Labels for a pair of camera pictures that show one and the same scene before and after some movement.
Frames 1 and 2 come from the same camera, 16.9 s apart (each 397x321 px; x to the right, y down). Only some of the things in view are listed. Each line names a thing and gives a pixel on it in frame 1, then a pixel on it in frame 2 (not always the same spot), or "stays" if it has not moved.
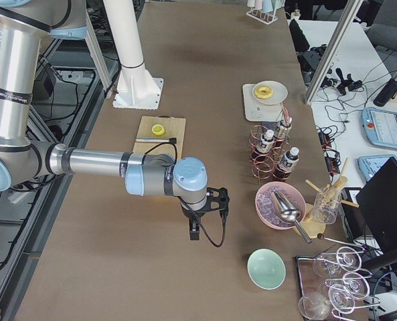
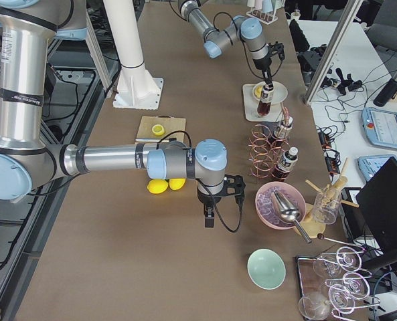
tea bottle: [266, 143] → [264, 104]
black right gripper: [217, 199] → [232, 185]
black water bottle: [391, 89] stays
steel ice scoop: [286, 210] stays
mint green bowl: [266, 269] stays
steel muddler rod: [152, 140] stays
